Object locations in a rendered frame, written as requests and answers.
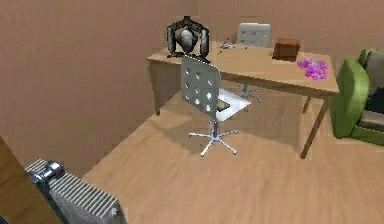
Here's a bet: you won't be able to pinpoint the grey ribbed radiator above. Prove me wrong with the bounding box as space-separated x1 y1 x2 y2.
24 158 124 224

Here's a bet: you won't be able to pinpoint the brown box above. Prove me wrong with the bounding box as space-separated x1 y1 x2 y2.
272 37 301 63

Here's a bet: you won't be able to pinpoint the white perforated swivel chair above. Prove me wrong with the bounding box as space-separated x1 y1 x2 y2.
180 55 252 158
230 22 272 103

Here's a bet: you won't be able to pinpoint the purple flower bunch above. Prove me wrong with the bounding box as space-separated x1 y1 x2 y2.
296 57 329 81

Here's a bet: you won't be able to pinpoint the light wooden desk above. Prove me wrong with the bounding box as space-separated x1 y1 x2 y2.
145 40 340 160

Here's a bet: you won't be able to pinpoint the green armchair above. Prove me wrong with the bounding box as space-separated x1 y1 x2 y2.
329 48 384 147

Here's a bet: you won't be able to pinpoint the small dark pens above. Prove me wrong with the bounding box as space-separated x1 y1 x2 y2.
217 37 236 56

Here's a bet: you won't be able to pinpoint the dark grey ape statue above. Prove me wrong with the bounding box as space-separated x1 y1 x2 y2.
165 15 212 64

